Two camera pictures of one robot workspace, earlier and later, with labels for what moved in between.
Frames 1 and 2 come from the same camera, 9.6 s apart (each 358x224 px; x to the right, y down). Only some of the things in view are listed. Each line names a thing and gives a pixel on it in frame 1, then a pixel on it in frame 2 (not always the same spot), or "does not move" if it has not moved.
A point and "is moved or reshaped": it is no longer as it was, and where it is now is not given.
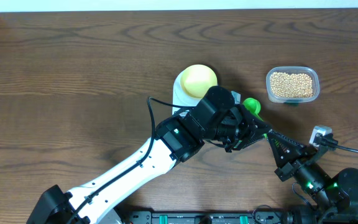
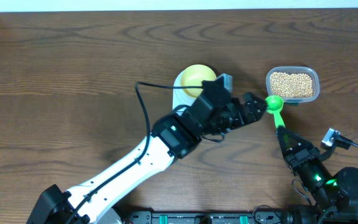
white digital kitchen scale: x=179 y=97 does not move
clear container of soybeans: x=292 y=84 does not move
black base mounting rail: x=243 y=217 does not move
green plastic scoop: x=253 y=106 is moved or reshaped
